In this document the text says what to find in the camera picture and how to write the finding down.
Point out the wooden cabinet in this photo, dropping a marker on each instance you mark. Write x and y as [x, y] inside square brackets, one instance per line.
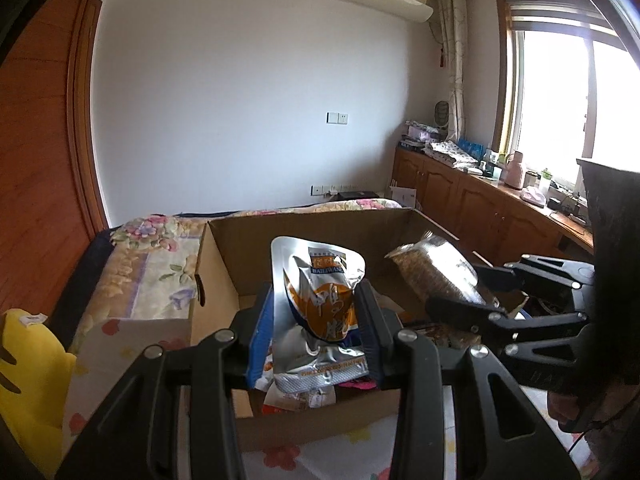
[475, 210]

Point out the green cap bottle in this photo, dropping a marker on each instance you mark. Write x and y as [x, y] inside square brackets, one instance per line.
[545, 180]

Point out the pink kettle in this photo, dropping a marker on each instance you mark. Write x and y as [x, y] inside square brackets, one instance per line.
[515, 170]

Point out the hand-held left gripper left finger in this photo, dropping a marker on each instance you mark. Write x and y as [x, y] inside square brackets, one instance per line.
[257, 355]

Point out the white wall socket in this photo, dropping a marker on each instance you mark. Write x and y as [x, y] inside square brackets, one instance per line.
[320, 190]

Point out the white wall switch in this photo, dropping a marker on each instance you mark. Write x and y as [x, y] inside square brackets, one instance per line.
[337, 118]

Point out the window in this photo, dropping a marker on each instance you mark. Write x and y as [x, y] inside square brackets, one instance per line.
[565, 95]

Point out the pink tissue pack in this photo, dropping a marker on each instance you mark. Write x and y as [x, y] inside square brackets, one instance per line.
[534, 194]

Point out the pink snack packet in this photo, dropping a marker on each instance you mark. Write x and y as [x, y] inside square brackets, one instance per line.
[360, 384]

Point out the floral strawberry blanket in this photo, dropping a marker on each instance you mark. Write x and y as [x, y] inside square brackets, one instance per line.
[150, 260]

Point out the pile of purple packets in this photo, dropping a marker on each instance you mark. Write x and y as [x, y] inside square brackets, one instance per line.
[422, 132]

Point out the white paper envelope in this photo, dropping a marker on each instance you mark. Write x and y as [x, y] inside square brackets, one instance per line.
[404, 195]

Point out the clear brown cracker pack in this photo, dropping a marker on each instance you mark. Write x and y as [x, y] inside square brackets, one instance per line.
[435, 270]

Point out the brown cardboard box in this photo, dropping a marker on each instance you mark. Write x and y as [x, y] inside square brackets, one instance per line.
[225, 270]

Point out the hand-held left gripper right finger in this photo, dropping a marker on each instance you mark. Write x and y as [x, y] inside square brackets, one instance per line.
[372, 345]

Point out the yellow plush toy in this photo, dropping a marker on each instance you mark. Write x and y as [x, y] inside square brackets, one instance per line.
[30, 360]

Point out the small round fan heater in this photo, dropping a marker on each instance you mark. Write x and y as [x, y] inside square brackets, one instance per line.
[442, 110]

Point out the person's right hand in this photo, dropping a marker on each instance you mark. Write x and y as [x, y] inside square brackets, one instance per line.
[562, 405]

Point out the flat black box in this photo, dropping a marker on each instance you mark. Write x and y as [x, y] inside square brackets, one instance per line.
[357, 194]

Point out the patterned curtain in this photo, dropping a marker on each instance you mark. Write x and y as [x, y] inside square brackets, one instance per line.
[452, 60]

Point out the silver orange snack packet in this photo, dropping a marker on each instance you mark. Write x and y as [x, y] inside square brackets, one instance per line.
[320, 305]

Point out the blue box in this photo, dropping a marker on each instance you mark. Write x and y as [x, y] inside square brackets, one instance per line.
[471, 149]

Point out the folded patterned cloth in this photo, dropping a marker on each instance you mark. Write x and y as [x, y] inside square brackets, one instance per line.
[450, 152]

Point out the wooden wardrobe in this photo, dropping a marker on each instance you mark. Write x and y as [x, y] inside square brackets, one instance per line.
[40, 135]

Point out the red hanging tassel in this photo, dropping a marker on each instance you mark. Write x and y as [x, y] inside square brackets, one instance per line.
[441, 57]

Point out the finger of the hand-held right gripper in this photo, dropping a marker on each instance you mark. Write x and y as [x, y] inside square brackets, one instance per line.
[460, 310]
[500, 277]

